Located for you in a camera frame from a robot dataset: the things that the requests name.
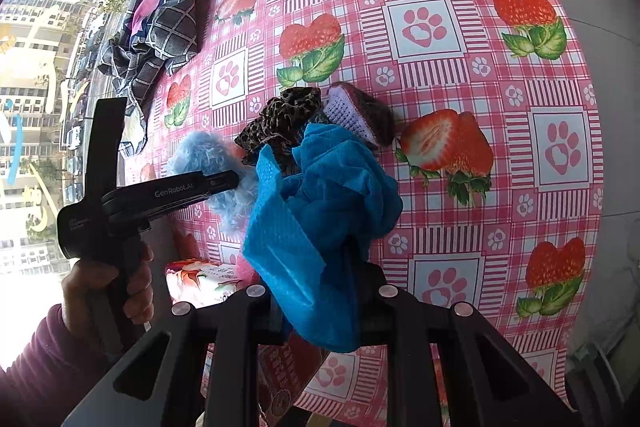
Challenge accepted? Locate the light blue fluffy scrunchie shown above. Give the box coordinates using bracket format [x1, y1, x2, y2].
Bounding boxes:
[166, 130, 260, 234]

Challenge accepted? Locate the leopard print cloth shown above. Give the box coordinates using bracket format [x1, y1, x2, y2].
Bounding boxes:
[234, 87, 321, 176]

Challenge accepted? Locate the blue nonwoven cloth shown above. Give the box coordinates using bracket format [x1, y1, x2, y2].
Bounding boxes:
[243, 124, 402, 352]

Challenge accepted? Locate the purple sleeve forearm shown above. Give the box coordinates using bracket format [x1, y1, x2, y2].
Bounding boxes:
[1, 305, 110, 426]

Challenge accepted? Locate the person's left hand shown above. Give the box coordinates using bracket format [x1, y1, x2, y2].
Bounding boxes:
[62, 243, 154, 343]

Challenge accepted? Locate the squirrel print tissue pack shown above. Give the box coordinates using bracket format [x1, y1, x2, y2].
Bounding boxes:
[165, 259, 246, 309]

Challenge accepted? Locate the dark plaid star garment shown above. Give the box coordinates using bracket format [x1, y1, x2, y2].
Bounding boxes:
[96, 0, 198, 156]

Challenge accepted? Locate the strawberry paw print tablecloth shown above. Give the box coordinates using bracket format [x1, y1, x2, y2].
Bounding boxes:
[125, 0, 603, 393]

